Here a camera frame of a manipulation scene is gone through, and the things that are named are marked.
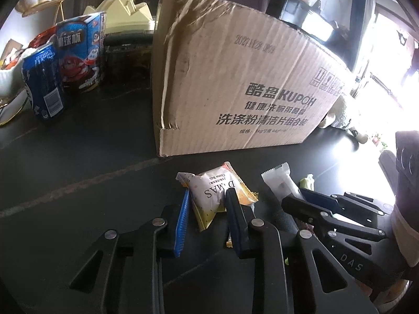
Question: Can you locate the pale green candy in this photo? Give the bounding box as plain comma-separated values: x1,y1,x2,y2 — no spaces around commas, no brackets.
299,174,315,191

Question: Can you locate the orange white snack packet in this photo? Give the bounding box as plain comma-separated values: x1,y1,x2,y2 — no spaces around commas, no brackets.
176,162,258,232

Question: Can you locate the long grey white snack bar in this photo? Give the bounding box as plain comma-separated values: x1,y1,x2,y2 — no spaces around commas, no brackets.
261,162,305,201

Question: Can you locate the right human hand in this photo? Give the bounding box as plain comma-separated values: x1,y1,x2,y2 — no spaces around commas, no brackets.
391,131,418,267

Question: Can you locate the white plush sheep toy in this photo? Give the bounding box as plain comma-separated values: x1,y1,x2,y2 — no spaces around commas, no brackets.
317,94,368,144

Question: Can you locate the brown cardboard box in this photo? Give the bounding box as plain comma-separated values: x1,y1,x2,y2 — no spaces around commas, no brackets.
151,0,353,157

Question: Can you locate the blue Pepsi can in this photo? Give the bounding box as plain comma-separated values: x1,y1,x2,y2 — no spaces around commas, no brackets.
21,42,65,122

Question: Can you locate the blue M&M snack cup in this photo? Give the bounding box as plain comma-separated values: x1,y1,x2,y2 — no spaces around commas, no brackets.
56,12,106,94

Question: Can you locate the white shell snack tray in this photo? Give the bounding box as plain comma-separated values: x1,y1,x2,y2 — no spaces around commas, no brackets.
1,26,56,127

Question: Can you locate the yellow mountain shaped box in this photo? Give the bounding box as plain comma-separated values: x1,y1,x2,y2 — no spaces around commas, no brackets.
83,0,155,35

